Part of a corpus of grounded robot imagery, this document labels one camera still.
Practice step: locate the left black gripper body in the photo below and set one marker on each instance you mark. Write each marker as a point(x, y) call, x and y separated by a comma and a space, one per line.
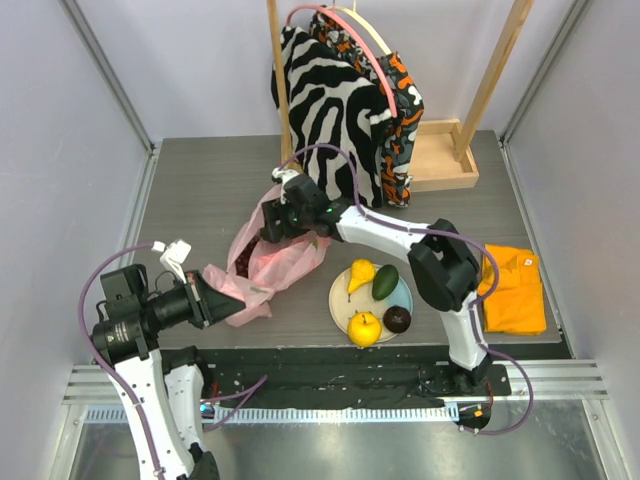
point(182, 301)

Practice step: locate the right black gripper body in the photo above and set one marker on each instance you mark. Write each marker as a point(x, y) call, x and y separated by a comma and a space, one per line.
point(271, 225)

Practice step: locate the pink plastic bag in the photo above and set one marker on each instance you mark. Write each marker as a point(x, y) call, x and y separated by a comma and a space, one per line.
point(272, 268)

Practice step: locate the fake yellow pear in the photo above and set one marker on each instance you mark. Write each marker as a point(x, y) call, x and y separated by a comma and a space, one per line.
point(362, 272)

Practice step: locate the fake green avocado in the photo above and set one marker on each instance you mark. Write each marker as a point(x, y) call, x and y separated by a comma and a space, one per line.
point(384, 282)

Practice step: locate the fake mangosteen green leaves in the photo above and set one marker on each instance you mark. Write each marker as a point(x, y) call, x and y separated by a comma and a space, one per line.
point(397, 319)

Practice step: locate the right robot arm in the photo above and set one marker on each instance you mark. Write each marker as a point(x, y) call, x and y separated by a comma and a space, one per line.
point(444, 270)

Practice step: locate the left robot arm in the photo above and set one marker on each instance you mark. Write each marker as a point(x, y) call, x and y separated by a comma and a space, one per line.
point(161, 393)

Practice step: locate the fake red grape bunch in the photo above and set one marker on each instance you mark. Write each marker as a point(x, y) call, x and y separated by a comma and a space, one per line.
point(242, 261)

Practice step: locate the fake orange fruit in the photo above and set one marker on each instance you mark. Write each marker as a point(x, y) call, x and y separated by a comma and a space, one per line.
point(364, 329)

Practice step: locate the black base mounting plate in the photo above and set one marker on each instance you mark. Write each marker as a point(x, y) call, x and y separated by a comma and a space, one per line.
point(338, 378)

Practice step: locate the black white zebra garment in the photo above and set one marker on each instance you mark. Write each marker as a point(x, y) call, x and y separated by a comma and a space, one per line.
point(333, 105)

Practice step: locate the cream and blue plate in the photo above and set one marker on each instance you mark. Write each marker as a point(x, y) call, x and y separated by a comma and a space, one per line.
point(343, 307)

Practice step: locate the orange black patterned garment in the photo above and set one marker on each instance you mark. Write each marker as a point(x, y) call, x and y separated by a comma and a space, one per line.
point(396, 149)

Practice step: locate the wooden clothes rack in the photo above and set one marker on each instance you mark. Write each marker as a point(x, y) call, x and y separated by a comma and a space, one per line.
point(442, 158)

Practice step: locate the pink hanger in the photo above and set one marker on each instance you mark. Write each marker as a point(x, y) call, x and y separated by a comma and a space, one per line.
point(330, 13)

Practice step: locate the cream wooden hanger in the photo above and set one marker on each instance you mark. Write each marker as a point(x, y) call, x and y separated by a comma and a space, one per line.
point(373, 33)

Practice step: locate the orange folded cloth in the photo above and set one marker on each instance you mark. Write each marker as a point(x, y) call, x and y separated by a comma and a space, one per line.
point(517, 305)

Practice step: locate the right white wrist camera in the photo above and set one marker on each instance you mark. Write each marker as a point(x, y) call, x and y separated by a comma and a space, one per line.
point(284, 177)

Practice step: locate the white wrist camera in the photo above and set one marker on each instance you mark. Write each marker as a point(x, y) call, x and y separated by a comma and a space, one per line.
point(284, 177)
point(172, 255)

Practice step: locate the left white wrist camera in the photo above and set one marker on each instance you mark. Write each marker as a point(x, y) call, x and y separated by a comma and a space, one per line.
point(172, 255)

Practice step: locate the white slotted cable duct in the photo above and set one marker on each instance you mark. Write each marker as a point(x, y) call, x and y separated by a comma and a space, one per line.
point(112, 414)

